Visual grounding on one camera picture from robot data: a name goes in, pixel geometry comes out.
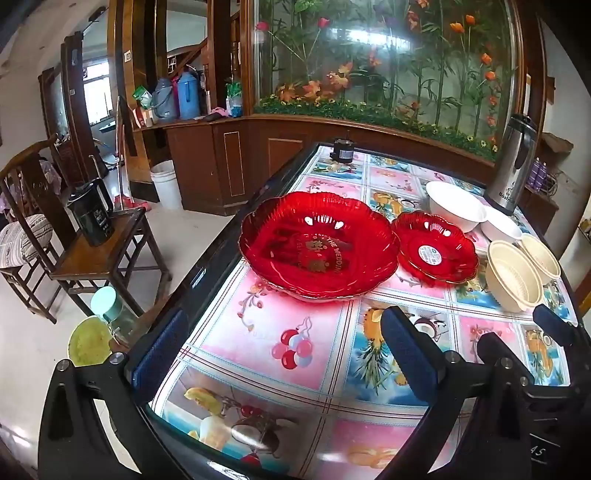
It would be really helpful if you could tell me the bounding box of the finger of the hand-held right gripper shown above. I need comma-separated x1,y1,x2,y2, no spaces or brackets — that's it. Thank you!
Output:
478,332,532,384
533,305,578,349

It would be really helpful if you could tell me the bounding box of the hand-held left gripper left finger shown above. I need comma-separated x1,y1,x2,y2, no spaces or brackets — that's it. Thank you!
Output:
38,307,186,480

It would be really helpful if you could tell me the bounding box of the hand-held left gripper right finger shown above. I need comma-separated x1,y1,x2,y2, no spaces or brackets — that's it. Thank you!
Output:
381,305,536,480

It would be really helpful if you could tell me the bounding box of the beige ribbed bowl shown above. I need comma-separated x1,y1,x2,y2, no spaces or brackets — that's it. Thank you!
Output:
519,233,562,285
486,240,546,313

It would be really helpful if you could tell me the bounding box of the small red plate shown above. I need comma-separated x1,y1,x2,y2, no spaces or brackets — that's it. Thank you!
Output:
392,210,480,289

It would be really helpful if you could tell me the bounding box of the small white bowl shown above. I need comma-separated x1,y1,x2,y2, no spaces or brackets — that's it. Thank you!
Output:
479,205,524,243

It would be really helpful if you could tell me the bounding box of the large red plate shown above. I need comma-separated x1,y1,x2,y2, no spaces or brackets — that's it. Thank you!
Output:
239,191,402,302

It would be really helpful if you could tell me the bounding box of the large white bowl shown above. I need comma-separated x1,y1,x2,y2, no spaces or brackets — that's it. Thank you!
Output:
425,181,488,234

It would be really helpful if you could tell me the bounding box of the dark brown stool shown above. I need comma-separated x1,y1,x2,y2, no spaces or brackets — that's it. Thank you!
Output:
111,302,174,354

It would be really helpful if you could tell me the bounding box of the mint lid glass bottle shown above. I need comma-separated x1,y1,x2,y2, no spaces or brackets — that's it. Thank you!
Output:
90,286,140,343

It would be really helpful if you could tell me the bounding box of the green trash bin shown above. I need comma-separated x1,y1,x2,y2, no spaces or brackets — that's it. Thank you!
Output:
68,316,114,368

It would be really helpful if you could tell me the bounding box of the fruit print tablecloth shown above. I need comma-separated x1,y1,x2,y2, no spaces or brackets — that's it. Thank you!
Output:
148,145,580,480

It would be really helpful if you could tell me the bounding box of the black electric kettle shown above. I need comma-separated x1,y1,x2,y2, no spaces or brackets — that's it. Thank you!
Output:
67,178,116,247

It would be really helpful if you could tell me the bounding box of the red mop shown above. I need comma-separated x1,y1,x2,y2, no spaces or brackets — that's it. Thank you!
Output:
115,96,151,214

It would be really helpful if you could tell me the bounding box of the stainless steel thermos pot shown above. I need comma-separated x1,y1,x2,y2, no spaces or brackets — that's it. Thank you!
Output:
484,113,539,217

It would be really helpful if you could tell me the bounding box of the white plastic bucket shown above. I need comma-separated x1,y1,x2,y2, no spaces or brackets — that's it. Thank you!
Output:
150,159,184,211

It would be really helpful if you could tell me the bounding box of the striped seat cushion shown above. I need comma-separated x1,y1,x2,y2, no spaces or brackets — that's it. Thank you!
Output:
0,213,53,269

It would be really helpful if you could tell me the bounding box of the wooden chair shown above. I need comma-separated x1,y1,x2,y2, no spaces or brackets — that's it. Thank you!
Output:
0,138,77,324

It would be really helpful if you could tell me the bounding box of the wooden cabinet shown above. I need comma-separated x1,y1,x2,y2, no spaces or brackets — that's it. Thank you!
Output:
133,113,505,219

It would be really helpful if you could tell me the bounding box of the grey thermos jug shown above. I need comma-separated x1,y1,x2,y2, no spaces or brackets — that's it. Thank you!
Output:
153,78,180,122

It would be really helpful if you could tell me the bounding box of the blue thermos jug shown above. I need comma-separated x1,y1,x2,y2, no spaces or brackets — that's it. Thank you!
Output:
177,71,202,121

